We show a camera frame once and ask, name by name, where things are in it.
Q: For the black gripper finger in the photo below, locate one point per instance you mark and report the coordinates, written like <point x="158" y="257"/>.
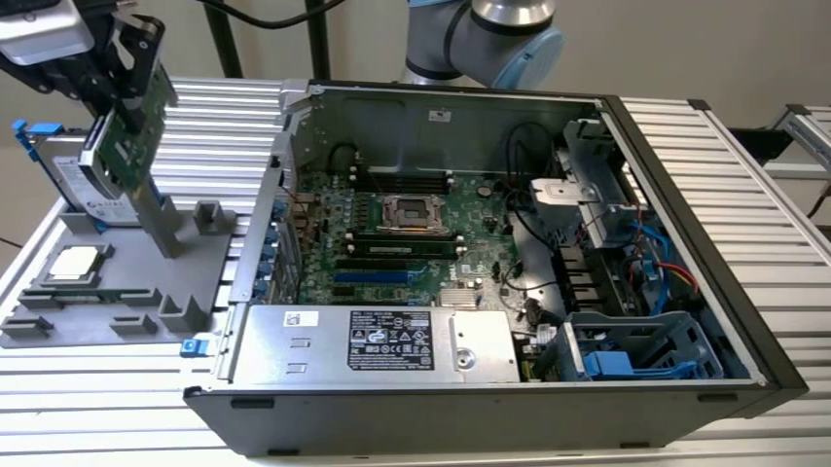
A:
<point x="139" y="58"/>
<point x="59" y="78"/>

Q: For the green graphics card black cover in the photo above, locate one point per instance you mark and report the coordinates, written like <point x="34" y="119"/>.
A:
<point x="123" y="155"/>

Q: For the black stand pole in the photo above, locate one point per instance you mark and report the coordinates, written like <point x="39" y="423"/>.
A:
<point x="318" y="56"/>
<point x="227" y="53"/>

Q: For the hard disk in blue carrier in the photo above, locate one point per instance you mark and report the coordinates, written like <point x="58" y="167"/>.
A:
<point x="65" y="175"/>

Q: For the silver CPU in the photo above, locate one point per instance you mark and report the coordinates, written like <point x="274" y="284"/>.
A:
<point x="77" y="262"/>

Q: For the grey parts rack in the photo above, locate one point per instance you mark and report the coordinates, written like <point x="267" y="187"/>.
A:
<point x="130" y="272"/>

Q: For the green RAM stick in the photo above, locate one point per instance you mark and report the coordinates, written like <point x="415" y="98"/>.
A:
<point x="117" y="292"/>

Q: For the black RAM slot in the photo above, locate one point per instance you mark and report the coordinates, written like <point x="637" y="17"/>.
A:
<point x="403" y="237"/>
<point x="409" y="174"/>
<point x="409" y="185"/>
<point x="409" y="179"/>
<point x="403" y="257"/>
<point x="409" y="191"/>

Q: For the CPU socket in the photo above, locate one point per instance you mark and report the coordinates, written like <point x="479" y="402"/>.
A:
<point x="413" y="210"/>

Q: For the RAM stick with white label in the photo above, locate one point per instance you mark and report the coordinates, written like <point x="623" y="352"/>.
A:
<point x="390" y="250"/>

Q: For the long black expansion slot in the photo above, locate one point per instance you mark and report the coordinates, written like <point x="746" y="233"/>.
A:
<point x="377" y="264"/>

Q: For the short black expansion slot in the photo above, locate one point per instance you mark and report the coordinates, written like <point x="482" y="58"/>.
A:
<point x="345" y="291"/>

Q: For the blue expansion slot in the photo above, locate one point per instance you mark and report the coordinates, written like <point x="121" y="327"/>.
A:
<point x="374" y="277"/>

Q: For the blue case latch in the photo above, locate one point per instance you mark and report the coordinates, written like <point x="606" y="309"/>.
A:
<point x="194" y="348"/>

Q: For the round coin battery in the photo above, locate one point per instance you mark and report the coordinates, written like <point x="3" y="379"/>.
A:
<point x="485" y="190"/>

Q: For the green motherboard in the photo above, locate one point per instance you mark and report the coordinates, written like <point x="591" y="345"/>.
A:
<point x="481" y="228"/>

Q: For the silver power supply unit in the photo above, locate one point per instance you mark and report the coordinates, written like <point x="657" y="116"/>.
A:
<point x="311" y="350"/>

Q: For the silver chipset heatsink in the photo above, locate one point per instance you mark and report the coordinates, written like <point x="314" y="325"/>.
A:
<point x="459" y="298"/>

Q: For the grey metal drive bay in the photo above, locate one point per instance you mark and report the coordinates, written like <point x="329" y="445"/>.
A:
<point x="565" y="194"/>

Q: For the black card guide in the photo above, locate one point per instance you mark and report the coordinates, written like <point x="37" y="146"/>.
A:
<point x="578" y="282"/>

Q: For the black grey PC case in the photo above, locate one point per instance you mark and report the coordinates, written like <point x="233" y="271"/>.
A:
<point x="454" y="418"/>

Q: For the grey plastic disk bay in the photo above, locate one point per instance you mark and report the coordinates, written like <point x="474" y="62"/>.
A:
<point x="623" y="323"/>

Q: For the blue disk carrier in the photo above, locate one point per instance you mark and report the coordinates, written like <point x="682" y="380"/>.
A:
<point x="607" y="365"/>

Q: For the metal slat side table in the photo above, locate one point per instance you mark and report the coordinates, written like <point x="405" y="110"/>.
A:
<point x="809" y="121"/>

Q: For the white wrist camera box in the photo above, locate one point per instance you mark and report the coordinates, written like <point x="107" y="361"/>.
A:
<point x="46" y="39"/>

